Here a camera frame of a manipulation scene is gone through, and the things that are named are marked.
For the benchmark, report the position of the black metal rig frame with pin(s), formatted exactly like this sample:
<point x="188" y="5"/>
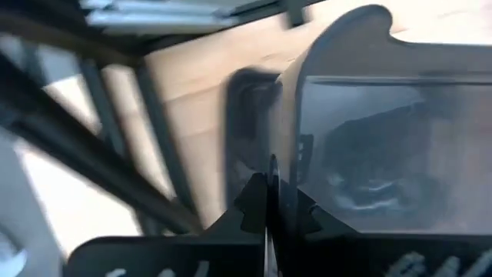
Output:
<point x="96" y="169"/>

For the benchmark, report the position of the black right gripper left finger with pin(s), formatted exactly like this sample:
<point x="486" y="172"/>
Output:
<point x="215" y="254"/>

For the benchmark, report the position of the smoky grey translucent basket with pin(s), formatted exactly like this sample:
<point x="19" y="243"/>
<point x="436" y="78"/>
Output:
<point x="384" y="57"/>

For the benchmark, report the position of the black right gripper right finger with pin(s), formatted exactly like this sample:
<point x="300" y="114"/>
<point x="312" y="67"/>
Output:
<point x="307" y="254"/>

